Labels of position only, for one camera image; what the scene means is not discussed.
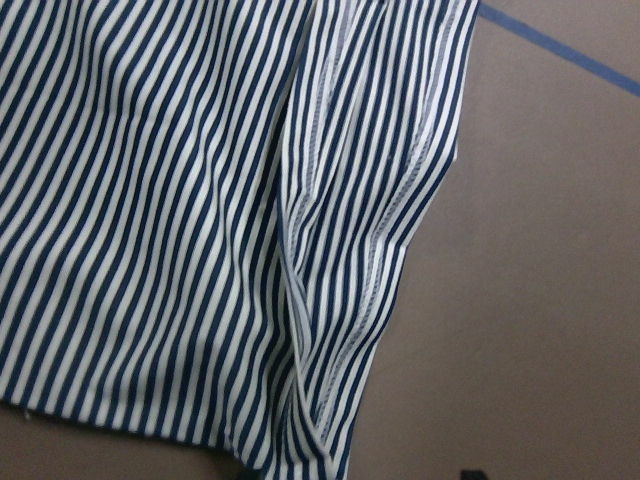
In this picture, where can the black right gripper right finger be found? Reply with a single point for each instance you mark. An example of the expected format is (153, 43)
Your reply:
(470, 475)

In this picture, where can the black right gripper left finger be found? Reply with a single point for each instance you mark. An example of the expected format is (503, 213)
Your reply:
(249, 475)

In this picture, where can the navy white striped polo shirt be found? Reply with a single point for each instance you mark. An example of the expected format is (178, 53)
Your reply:
(206, 207)

